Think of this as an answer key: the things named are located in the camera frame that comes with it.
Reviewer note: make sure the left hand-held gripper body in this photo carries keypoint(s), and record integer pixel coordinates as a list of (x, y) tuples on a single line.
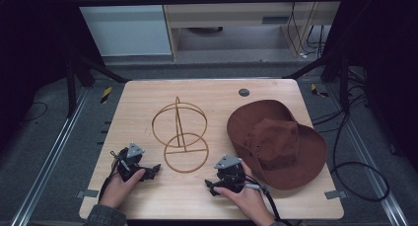
[(129, 160)]

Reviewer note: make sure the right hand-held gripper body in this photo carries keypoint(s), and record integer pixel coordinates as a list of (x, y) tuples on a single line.
[(230, 175)]

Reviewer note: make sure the brown wide-brim hat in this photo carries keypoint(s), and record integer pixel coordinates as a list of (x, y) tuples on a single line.
[(279, 143)]

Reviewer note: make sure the person's left hand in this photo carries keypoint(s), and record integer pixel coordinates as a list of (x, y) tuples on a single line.
[(120, 188)]

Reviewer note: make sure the person's right hand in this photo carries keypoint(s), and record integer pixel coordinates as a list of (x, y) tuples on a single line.
[(248, 201)]

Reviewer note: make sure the grey tape piece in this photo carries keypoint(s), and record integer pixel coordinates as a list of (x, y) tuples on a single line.
[(335, 194), (88, 193)]

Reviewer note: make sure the yellow black striped tape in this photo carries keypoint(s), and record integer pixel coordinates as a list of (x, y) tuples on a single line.
[(105, 95), (317, 90)]

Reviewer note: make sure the black metal stand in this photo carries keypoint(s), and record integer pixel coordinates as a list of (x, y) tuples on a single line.
[(341, 78), (74, 84)]

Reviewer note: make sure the white cabinet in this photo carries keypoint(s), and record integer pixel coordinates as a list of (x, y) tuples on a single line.
[(125, 32)]

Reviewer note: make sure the dark curtain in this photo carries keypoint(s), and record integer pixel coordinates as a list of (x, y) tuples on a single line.
[(29, 48), (387, 55)]

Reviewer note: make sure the aluminium floor rail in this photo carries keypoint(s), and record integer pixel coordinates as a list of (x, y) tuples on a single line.
[(49, 160), (371, 166)]

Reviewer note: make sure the black frame crossbar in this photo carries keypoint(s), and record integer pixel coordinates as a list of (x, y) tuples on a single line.
[(197, 0)]

